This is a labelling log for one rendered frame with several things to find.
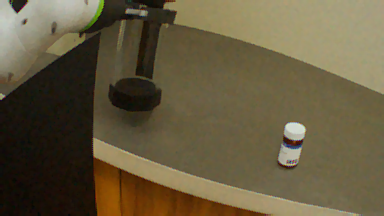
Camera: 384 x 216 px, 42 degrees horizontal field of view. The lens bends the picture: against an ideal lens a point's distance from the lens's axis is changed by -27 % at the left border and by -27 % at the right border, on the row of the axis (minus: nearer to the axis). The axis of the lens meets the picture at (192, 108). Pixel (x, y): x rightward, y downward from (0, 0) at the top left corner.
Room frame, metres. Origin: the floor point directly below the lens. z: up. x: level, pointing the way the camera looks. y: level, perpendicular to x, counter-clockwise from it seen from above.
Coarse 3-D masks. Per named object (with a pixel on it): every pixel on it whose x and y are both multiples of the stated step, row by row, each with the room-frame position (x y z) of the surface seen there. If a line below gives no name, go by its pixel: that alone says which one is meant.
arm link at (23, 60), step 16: (0, 0) 0.80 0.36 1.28; (0, 16) 0.78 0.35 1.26; (0, 32) 0.77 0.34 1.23; (0, 48) 0.76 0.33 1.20; (16, 48) 0.76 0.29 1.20; (0, 64) 0.76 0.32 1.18; (16, 64) 0.76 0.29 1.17; (32, 64) 0.79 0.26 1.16; (0, 80) 0.77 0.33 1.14; (16, 80) 0.78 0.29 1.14
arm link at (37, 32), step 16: (32, 0) 0.78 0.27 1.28; (48, 0) 0.75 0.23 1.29; (64, 0) 0.76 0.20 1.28; (80, 0) 0.78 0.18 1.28; (96, 0) 0.84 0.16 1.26; (16, 16) 0.79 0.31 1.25; (32, 16) 0.76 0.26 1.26; (48, 16) 0.75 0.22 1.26; (64, 16) 0.76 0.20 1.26; (80, 16) 0.79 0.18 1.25; (96, 16) 0.85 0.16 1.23; (16, 32) 0.76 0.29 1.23; (32, 32) 0.75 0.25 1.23; (48, 32) 0.76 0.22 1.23; (64, 32) 0.78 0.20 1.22; (32, 48) 0.76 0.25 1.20
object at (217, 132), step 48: (192, 48) 1.51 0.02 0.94; (240, 48) 1.57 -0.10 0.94; (0, 96) 1.13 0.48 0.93; (96, 96) 1.18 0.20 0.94; (192, 96) 1.23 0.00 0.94; (240, 96) 1.26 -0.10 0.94; (288, 96) 1.30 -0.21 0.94; (336, 96) 1.35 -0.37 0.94; (96, 144) 1.00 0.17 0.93; (144, 144) 1.01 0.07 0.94; (192, 144) 1.03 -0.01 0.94; (240, 144) 1.05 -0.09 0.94; (336, 144) 1.09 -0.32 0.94; (192, 192) 0.92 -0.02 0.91; (240, 192) 0.89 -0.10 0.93; (288, 192) 0.88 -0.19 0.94; (336, 192) 0.88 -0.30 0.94
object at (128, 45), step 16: (176, 0) 1.11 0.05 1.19; (128, 32) 1.07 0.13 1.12; (144, 32) 1.07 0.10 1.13; (160, 32) 1.08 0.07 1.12; (128, 48) 1.07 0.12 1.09; (144, 48) 1.07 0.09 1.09; (160, 48) 1.09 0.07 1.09; (128, 64) 1.07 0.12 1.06; (144, 64) 1.07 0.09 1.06; (160, 64) 1.10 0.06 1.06; (128, 80) 1.06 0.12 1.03; (144, 80) 1.07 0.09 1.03
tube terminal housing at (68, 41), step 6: (12, 0) 1.51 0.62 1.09; (66, 36) 1.40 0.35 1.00; (72, 36) 1.43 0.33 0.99; (78, 36) 1.46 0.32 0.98; (84, 36) 1.49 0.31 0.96; (60, 42) 1.40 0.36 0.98; (66, 42) 1.40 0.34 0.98; (72, 42) 1.43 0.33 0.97; (78, 42) 1.47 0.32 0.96; (48, 48) 1.42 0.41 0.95; (54, 48) 1.41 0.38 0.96; (60, 48) 1.40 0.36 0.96; (66, 48) 1.41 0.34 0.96; (72, 48) 1.44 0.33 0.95; (54, 54) 1.41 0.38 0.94; (60, 54) 1.40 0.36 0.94
